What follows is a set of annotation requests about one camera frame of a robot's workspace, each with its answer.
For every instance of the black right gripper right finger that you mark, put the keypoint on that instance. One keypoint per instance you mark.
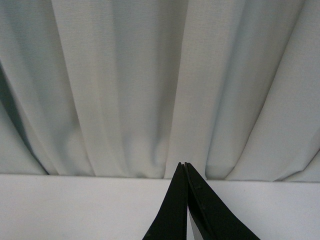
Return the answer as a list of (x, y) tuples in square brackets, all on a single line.
[(211, 219)]

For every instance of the grey-white pleated curtain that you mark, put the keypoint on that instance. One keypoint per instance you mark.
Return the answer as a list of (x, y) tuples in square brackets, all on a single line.
[(131, 88)]

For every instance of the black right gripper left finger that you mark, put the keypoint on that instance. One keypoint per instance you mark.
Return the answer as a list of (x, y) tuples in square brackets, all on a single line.
[(170, 222)]

